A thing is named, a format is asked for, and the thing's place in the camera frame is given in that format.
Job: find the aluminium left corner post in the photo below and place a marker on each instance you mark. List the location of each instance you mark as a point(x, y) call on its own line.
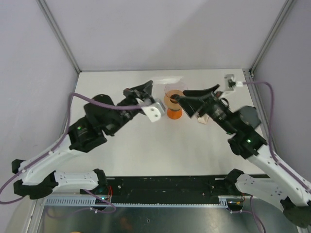
point(58, 34)

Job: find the wooden and orange dripper stand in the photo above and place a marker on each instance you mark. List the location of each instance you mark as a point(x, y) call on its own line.
point(174, 111)

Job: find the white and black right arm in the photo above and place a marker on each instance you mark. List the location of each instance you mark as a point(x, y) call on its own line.
point(289, 192)

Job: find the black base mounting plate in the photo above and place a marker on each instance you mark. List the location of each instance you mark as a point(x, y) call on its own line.
point(169, 189)

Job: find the clear pink plastic dripper cone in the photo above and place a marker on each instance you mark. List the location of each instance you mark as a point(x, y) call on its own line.
point(172, 91)

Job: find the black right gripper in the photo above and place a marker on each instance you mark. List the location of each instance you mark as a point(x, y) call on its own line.
point(192, 106)

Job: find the aluminium corner post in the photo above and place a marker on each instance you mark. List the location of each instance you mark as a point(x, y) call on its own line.
point(278, 23)
point(58, 34)

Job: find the cream coffee filter holder stack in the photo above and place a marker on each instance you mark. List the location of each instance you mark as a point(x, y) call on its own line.
point(203, 119)

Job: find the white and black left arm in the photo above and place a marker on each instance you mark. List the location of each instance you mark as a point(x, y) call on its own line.
point(39, 177)

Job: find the aluminium right corner post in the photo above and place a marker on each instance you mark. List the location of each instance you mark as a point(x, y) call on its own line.
point(278, 23)

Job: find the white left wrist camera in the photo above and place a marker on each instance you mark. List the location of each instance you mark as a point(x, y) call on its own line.
point(154, 109)

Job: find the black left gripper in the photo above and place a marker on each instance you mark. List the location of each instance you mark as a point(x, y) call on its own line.
point(139, 96)

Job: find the aluminium frame rail front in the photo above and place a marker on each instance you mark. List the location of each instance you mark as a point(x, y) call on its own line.
point(241, 181)

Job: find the grey slotted cable duct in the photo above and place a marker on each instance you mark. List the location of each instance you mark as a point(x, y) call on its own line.
point(87, 201)

